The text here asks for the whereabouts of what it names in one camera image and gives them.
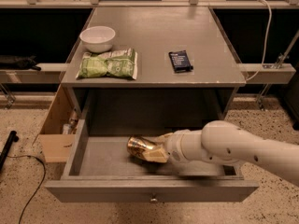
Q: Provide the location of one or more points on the orange soda can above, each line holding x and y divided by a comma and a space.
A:
139, 147

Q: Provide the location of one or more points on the grey right side ledge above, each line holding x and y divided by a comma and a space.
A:
255, 73

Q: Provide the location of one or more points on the black object on ledge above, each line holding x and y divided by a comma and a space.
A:
11, 62

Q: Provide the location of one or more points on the grey cabinet counter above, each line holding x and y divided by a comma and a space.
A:
154, 32

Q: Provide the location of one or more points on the green chip bag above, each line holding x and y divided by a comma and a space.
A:
117, 63

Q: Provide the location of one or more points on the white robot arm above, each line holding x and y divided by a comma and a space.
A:
222, 142

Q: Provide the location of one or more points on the grey ledge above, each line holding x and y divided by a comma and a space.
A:
255, 73
50, 73

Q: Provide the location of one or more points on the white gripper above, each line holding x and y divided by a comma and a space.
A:
175, 147

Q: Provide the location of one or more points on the bottle inside cardboard box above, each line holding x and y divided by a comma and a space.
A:
70, 126

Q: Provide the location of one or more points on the dark blue snack packet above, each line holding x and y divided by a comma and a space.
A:
180, 61

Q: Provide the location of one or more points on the white ceramic bowl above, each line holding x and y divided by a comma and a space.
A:
97, 39

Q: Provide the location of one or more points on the grey open top drawer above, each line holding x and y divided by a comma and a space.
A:
100, 169

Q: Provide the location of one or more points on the black pole on floor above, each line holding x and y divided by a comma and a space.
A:
10, 140

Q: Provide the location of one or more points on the grey left side ledge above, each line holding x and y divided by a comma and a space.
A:
50, 73

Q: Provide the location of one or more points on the brown cardboard box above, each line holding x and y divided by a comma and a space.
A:
56, 145

